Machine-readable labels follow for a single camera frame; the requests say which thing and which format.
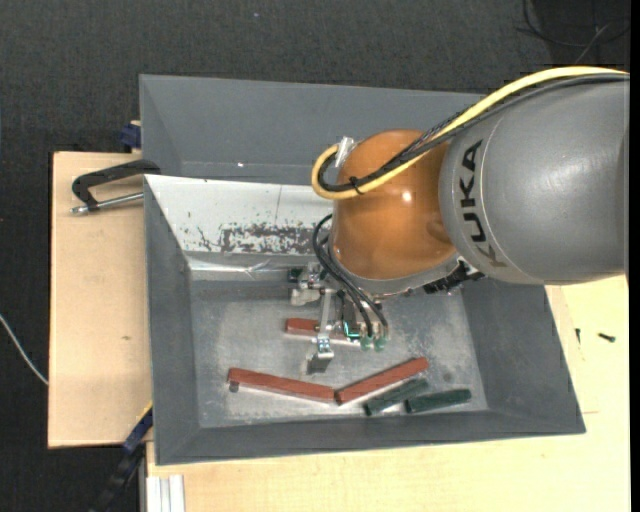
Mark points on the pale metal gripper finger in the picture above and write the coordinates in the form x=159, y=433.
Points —
x=321, y=356
x=304, y=297

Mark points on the short red-brown flat block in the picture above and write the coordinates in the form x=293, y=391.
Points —
x=300, y=326

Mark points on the long red-brown flat block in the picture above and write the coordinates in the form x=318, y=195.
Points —
x=382, y=381
x=280, y=384

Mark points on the grey metal bin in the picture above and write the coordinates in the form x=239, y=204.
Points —
x=250, y=320

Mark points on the dark green flat block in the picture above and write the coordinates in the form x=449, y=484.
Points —
x=437, y=401
x=395, y=396

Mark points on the brown cardboard board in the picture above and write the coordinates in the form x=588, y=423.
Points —
x=95, y=310

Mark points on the small black screw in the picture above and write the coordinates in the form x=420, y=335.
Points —
x=607, y=338

